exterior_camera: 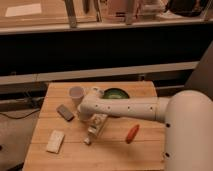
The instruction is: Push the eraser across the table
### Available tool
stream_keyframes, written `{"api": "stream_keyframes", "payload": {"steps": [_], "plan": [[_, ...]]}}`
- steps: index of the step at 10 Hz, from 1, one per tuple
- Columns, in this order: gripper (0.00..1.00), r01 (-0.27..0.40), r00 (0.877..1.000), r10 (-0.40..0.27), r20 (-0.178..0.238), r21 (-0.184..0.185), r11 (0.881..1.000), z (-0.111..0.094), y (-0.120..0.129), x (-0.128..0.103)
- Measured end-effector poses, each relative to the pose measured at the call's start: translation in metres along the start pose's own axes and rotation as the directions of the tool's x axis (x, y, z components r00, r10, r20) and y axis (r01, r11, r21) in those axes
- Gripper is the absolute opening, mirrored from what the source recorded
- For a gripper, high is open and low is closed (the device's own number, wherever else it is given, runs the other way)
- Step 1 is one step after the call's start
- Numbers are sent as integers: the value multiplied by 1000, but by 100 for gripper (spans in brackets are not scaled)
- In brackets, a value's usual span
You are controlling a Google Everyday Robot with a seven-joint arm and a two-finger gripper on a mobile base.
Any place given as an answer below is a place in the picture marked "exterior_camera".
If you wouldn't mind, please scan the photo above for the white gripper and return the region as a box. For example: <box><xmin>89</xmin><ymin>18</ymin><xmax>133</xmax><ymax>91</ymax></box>
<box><xmin>83</xmin><ymin>114</ymin><xmax>108</xmax><ymax>145</ymax></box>

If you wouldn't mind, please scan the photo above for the dark grey eraser block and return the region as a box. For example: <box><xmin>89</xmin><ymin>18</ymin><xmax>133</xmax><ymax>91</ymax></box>
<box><xmin>56</xmin><ymin>105</ymin><xmax>74</xmax><ymax>121</ymax></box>

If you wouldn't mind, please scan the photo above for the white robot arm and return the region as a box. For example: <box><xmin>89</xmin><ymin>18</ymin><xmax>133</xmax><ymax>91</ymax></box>
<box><xmin>78</xmin><ymin>87</ymin><xmax>213</xmax><ymax>171</ymax></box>

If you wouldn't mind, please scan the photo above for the red orange carrot toy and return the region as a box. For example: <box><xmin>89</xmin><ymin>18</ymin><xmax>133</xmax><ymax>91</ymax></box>
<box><xmin>125</xmin><ymin>124</ymin><xmax>140</xmax><ymax>144</ymax></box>

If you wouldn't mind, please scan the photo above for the translucent plastic cup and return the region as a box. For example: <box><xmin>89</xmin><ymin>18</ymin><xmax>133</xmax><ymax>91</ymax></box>
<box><xmin>69</xmin><ymin>86</ymin><xmax>85</xmax><ymax>106</ymax></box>

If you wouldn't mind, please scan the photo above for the green bowl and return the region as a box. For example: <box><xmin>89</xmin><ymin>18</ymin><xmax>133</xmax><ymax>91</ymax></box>
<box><xmin>103</xmin><ymin>88</ymin><xmax>130</xmax><ymax>99</ymax></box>

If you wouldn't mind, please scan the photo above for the black cable on floor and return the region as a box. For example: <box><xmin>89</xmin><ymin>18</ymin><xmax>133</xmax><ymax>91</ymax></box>
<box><xmin>0</xmin><ymin>96</ymin><xmax>43</xmax><ymax>120</ymax></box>

